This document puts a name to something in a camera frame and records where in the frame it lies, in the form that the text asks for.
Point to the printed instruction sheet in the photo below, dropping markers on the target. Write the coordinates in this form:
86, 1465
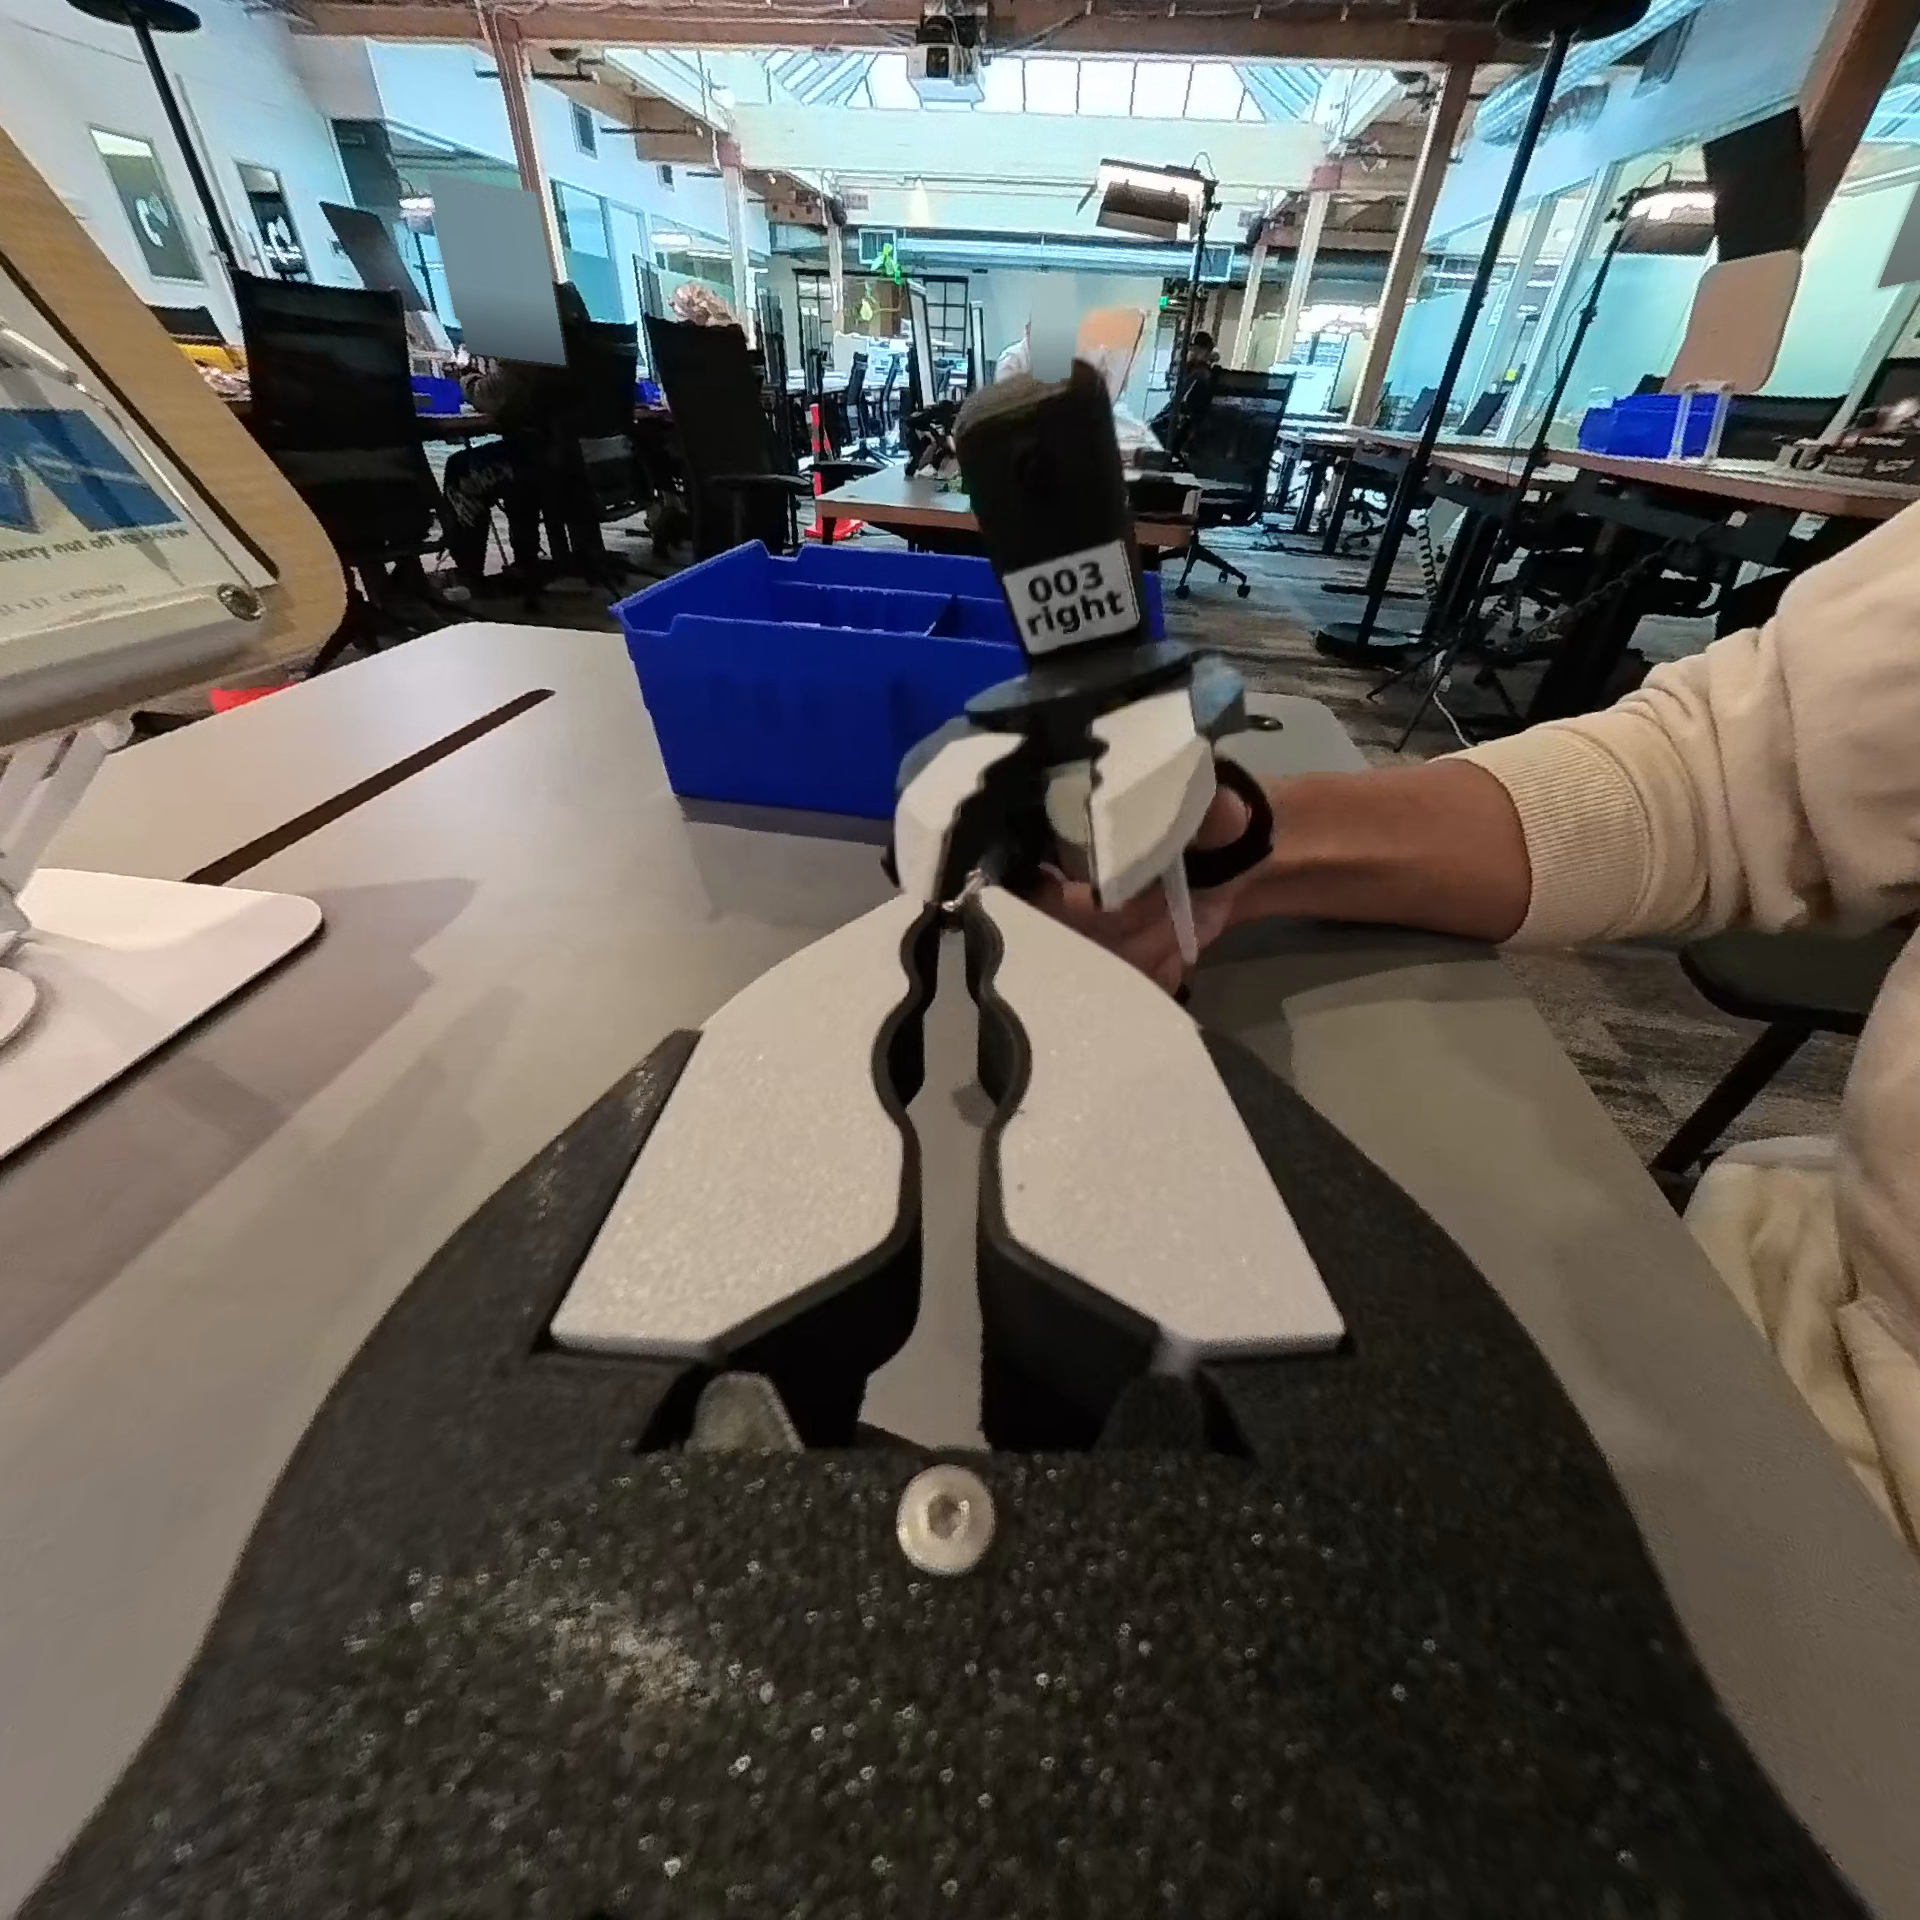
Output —
89, 495

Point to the tall black light pole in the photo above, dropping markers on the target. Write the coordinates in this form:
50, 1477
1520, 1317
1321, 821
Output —
1568, 14
143, 13

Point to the person's right hand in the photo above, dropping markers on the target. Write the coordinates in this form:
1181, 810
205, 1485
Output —
1244, 922

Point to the wooden backing board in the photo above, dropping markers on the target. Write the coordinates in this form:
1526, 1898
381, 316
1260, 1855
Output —
224, 435

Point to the blue plastic bin with dividers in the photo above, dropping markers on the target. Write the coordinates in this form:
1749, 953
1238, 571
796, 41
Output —
751, 705

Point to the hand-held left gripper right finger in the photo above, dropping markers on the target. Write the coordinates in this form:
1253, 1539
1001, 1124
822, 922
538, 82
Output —
1141, 1172

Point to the black mesh office chair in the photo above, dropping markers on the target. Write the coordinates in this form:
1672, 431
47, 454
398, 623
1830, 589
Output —
329, 406
721, 422

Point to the studio light panel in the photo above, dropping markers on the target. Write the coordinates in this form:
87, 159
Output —
1156, 195

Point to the black folding chair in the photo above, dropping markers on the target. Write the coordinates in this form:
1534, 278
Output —
1769, 974

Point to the rounded wooden panel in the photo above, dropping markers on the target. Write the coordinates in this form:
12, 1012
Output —
1733, 324

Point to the thin metal bolt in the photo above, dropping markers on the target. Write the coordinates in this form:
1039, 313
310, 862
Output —
964, 901

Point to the ceiling camera unit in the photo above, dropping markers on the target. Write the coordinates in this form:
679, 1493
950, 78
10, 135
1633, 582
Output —
953, 38

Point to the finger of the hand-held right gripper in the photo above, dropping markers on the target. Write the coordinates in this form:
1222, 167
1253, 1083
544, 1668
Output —
1148, 797
938, 819

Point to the row of blue bins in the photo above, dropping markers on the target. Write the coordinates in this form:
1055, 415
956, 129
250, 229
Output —
1628, 428

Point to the long wooden desk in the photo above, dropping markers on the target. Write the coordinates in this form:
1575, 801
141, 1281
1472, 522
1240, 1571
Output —
1724, 484

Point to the person's right forearm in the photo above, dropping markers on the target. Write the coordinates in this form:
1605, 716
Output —
1410, 850

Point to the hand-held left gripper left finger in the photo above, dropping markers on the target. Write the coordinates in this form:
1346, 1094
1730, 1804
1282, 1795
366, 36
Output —
751, 1172

